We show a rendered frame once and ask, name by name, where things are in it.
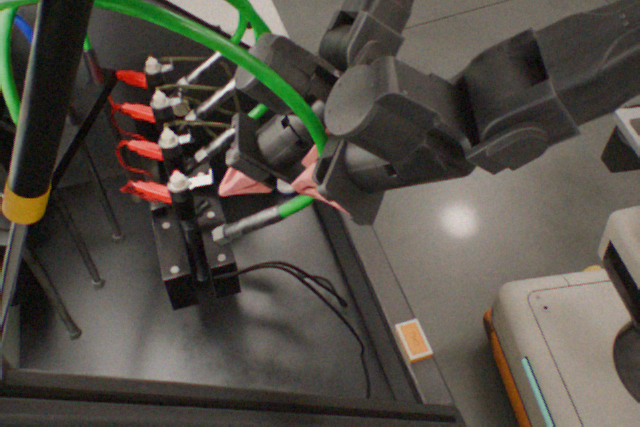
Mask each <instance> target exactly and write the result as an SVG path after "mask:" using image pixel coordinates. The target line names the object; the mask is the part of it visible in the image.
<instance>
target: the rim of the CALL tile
mask: <svg viewBox="0 0 640 427"><path fill-rule="evenodd" d="M415 321H416V324H417V327H418V329H419V331H420V333H421V335H422V338H423V340H424V343H425V345H426V347H428V349H429V351H425V352H422V354H418V355H415V356H412V352H411V350H409V348H408V346H407V343H406V341H405V339H404V336H403V333H402V331H401V329H400V327H401V326H404V325H407V324H412V323H415ZM396 328H397V331H398V333H399V335H400V337H401V341H402V343H403V345H404V348H405V350H406V352H407V355H408V358H409V360H411V361H412V360H416V359H419V358H422V357H425V356H430V355H432V354H433V351H432V349H431V347H430V345H429V343H428V341H426V338H425V335H424V333H423V331H422V329H421V327H420V325H419V323H418V319H413V320H409V321H405V323H402V324H399V325H396Z"/></svg>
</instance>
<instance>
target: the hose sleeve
mask: <svg viewBox="0 0 640 427"><path fill-rule="evenodd" d="M280 206H282V205H278V206H275V207H270V208H269V209H265V210H263V211H261V212H259V213H256V214H253V215H250V216H247V217H245V218H242V219H239V220H238V221H236V222H233V223H231V224H229V225H226V226H225V228H224V233H225V235H226V237H227V239H229V240H233V239H236V237H241V236H242V235H246V234H248V233H250V232H253V231H257V230H259V229H262V228H265V227H267V226H271V225H274V224H277V223H279V222H282V220H284V219H286V217H283V216H282V215H281V214H280V211H279V208H280Z"/></svg>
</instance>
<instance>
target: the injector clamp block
mask: <svg viewBox="0 0 640 427"><path fill-rule="evenodd" d="M149 122H150V121H149ZM150 126H151V131H152V137H153V140H154V142H155V144H158V145H159V140H160V136H159V134H158V129H157V125H156V123H153V122H150ZM189 129H190V131H191V136H192V140H193V142H191V143H187V144H181V147H182V152H183V156H184V160H185V162H187V161H190V160H191V159H192V158H194V157H195V154H196V152H197V151H199V149H200V148H201V147H202V146H205V143H204V139H202V135H201V131H200V127H199V125H196V126H195V127H193V126H191V127H190V128H189ZM158 163H159V169H160V174H161V179H162V184H163V186H165V187H167V183H168V181H169V180H171V179H169V178H168V175H167V173H166V170H165V165H164V161H162V160H158ZM209 170H211V165H210V162H207V163H206V164H205V165H204V164H200V165H199V166H197V167H196V169H195V170H194V172H193V173H191V174H190V175H189V176H188V178H189V179H192V178H197V177H202V176H208V175H210V174H209ZM211 173H212V170H211ZM192 191H193V196H194V200H195V205H196V204H197V202H198V204H199V202H200V201H202V200H204V199H205V198H209V199H210V200H211V201H212V207H211V208H210V209H209V210H207V211H206V212H205V214H203V215H202V216H200V217H199V218H198V219H196V222H197V226H198V234H199V239H200V243H201V248H202V252H203V257H204V261H208V265H209V269H210V274H211V279H212V283H213V287H214V292H215V297H216V299H218V298H223V297H227V296H231V295H234V294H238V293H242V287H241V281H240V276H238V275H237V276H233V277H229V278H224V279H213V277H214V276H219V275H223V274H226V273H234V271H237V270H238V269H237V263H236V259H235V254H234V251H233V247H232V243H231V242H229V243H226V244H224V245H218V244H217V243H216V242H214V240H213V233H212V231H213V230H214V229H216V228H217V227H219V226H223V225H225V224H226V219H225V216H224V212H223V209H222V205H220V200H219V197H218V193H217V189H216V186H215V181H214V177H213V183H212V184H207V186H201V187H196V188H193V189H192ZM166 206H167V211H168V212H167V213H165V214H161V215H156V216H153V215H152V213H151V218H152V224H153V230H155V237H156V242H157V248H158V255H159V260H160V266H161V273H162V278H163V282H164V285H165V289H166V292H167V295H168V298H169V301H170V305H171V307H172V310H174V311H175V310H179V309H183V308H187V307H191V306H195V305H198V303H199V299H198V294H197V289H196V284H195V279H194V274H193V269H192V264H193V262H192V259H191V255H190V250H189V247H187V246H188V243H186V239H185V235H184V234H183V231H182V227H181V224H180V223H179V222H178V219H177V217H176V214H175V211H174V207H173V204H168V203H166Z"/></svg>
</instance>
